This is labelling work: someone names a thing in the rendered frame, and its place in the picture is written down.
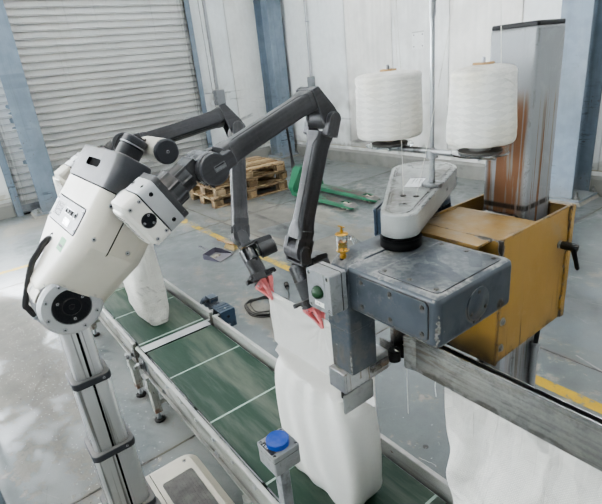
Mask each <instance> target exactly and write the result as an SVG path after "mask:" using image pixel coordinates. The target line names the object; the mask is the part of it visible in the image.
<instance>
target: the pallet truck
mask: <svg viewBox="0 0 602 504"><path fill-rule="evenodd" d="M286 133H287V139H288V146H289V152H290V159H291V168H292V170H291V172H290V182H289V186H288V187H289V189H290V192H291V194H292V195H293V196H297V194H298V189H299V183H300V178H301V173H302V167H303V165H300V164H299V165H295V163H294V159H293V155H292V149H291V143H290V137H289V131H288V128H287V129H286ZM320 191H324V192H329V193H333V194H338V195H342V196H347V197H352V198H356V199H361V200H363V201H364V202H366V201H368V202H369V203H371V202H377V200H380V197H379V196H377V195H374V194H371V193H367V192H362V191H358V190H352V189H347V188H342V187H337V186H332V185H327V184H324V183H323V180H322V185H321V190H320ZM318 202H321V203H325V204H329V205H333V206H337V207H341V209H346V210H350V209H353V210H354V208H355V207H358V204H357V203H355V202H352V201H349V200H346V199H341V198H337V197H332V196H328V195H323V194H320V195H319V200H318ZM358 208H359V207H358Z"/></svg>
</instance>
